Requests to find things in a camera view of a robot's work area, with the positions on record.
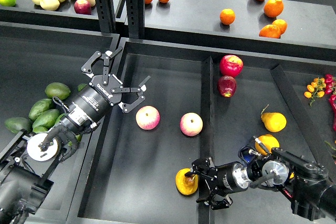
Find yellow pear upper pile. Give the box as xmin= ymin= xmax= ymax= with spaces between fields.
xmin=255 ymin=134 xmax=280 ymax=155

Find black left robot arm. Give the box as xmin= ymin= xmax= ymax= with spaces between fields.
xmin=1 ymin=47 xmax=149 ymax=223

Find bright red apple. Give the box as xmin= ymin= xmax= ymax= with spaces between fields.
xmin=219 ymin=55 xmax=244 ymax=78

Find dark red apple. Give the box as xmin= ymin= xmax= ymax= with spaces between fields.
xmin=217 ymin=76 xmax=237 ymax=98

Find green avocado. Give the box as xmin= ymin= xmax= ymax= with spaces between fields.
xmin=28 ymin=98 xmax=55 ymax=121
xmin=45 ymin=82 xmax=71 ymax=100
xmin=77 ymin=83 xmax=87 ymax=92

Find green avocado by tray wall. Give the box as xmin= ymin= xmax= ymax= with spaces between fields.
xmin=77 ymin=83 xmax=87 ymax=92

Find black centre tray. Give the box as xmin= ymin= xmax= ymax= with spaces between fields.
xmin=67 ymin=39 xmax=335 ymax=223

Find black shelf post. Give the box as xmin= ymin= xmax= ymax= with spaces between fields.
xmin=125 ymin=0 xmax=145 ymax=39
xmin=96 ymin=0 xmax=117 ymax=33

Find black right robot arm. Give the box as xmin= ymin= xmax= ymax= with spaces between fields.
xmin=183 ymin=137 xmax=335 ymax=221

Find black shelf post right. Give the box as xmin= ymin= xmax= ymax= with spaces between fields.
xmin=125 ymin=0 xmax=145 ymax=39

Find pink apple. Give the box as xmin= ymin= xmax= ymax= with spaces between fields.
xmin=180 ymin=112 xmax=203 ymax=137
xmin=135 ymin=105 xmax=160 ymax=130

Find orange on shelf middle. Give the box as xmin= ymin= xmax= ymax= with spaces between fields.
xmin=219 ymin=8 xmax=236 ymax=25

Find orange cherry tomato bunch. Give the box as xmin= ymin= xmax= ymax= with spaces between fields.
xmin=303 ymin=77 xmax=326 ymax=106

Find black shelf post left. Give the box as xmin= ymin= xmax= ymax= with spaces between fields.
xmin=96 ymin=0 xmax=117 ymax=33

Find black left tray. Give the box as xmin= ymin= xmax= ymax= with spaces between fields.
xmin=1 ymin=22 xmax=120 ymax=223

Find orange on shelf front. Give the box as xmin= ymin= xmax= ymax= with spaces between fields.
xmin=259 ymin=24 xmax=281 ymax=38

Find large orange on shelf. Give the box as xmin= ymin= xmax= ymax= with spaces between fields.
xmin=264 ymin=0 xmax=284 ymax=18

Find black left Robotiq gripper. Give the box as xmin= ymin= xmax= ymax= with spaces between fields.
xmin=68 ymin=47 xmax=151 ymax=130

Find red chili peppers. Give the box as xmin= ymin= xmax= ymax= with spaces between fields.
xmin=325 ymin=74 xmax=336 ymax=131

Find red apple on shelf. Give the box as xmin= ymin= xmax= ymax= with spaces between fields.
xmin=74 ymin=0 xmax=91 ymax=15

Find orange on shelf right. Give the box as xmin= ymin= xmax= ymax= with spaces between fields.
xmin=272 ymin=19 xmax=287 ymax=34

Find pink apple right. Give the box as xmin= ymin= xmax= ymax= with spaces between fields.
xmin=180 ymin=112 xmax=203 ymax=137

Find pink apple left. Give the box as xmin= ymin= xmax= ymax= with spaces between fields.
xmin=135 ymin=105 xmax=160 ymax=130

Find black tray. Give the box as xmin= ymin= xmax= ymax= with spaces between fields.
xmin=67 ymin=39 xmax=335 ymax=223
xmin=1 ymin=22 xmax=120 ymax=223

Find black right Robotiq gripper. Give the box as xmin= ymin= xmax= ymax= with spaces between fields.
xmin=184 ymin=157 xmax=248 ymax=210

